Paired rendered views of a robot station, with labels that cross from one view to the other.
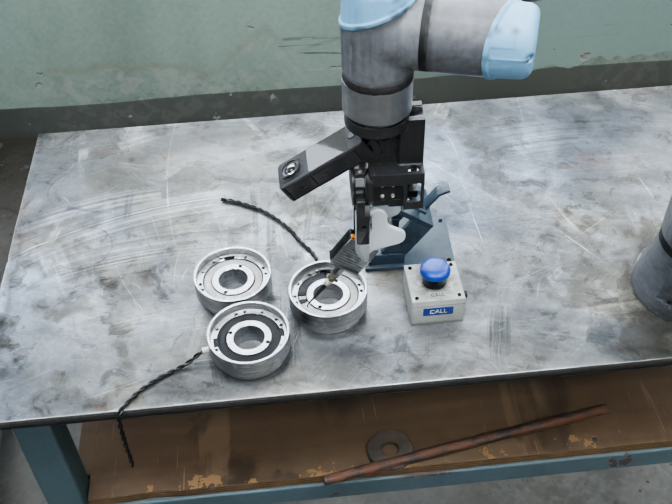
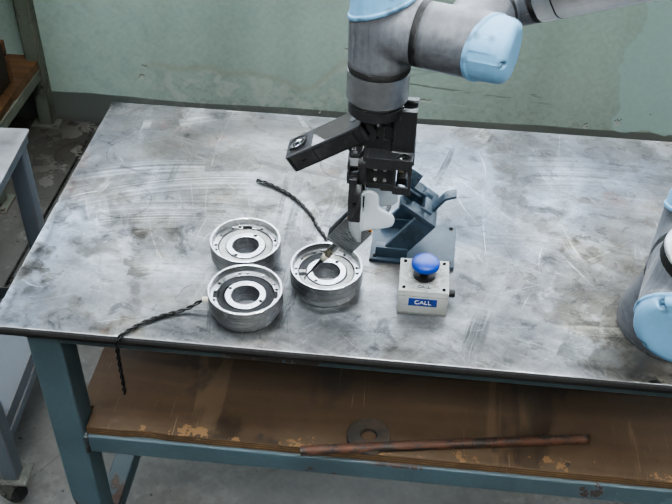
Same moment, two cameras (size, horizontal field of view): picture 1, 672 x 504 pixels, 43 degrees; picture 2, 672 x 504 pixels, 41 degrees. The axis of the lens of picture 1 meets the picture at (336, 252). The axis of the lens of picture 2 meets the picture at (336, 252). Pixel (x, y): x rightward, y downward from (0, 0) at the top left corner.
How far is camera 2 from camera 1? 25 cm
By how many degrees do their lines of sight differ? 8
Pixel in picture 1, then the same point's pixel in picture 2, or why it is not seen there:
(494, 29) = (473, 34)
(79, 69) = (181, 67)
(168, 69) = (263, 79)
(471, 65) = (452, 64)
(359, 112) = (357, 96)
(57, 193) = (115, 153)
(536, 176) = (555, 205)
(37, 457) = (46, 372)
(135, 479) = (131, 417)
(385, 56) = (380, 47)
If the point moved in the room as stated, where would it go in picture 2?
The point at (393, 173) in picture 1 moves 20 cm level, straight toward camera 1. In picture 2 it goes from (384, 158) to (342, 260)
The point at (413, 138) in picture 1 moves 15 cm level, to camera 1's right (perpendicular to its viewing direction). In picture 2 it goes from (405, 129) to (531, 143)
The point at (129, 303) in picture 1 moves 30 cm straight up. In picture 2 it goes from (151, 252) to (126, 77)
